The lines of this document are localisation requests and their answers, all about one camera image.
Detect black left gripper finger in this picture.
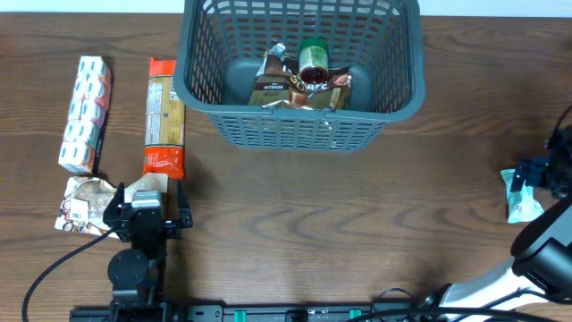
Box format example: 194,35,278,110
106,182,124,215
177,181,191,219

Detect teal wipes packet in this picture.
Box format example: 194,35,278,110
500,169,544,224

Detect gold coffee bag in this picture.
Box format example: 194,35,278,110
248,43,352,111

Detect green lid jar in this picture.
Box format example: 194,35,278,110
299,38,329,84

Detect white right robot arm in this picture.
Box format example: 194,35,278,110
419,126,571,310

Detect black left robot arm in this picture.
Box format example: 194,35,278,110
103,182,193,321

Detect tissue pack multipack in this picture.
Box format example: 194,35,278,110
58,55,112,175

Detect crumpled snack bag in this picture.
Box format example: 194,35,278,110
55,173,168,235

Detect red spaghetti packet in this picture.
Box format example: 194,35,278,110
143,57,186,180

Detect grey plastic basket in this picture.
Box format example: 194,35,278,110
174,0,425,151

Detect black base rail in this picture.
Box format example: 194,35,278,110
69,301,413,322

